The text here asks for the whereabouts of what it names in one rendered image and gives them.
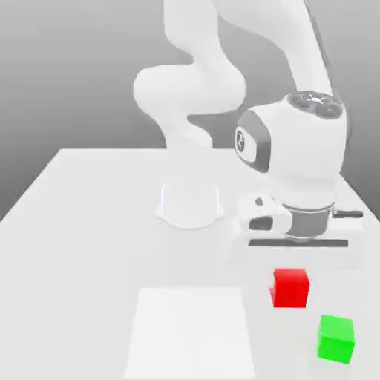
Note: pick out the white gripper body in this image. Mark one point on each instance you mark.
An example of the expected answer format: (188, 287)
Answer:
(297, 252)

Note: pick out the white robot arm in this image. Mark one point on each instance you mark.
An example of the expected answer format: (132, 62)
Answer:
(299, 142)

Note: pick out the small red cube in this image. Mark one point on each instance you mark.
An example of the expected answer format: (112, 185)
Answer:
(292, 289)

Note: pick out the small green cube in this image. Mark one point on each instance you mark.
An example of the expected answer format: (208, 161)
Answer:
(335, 341)

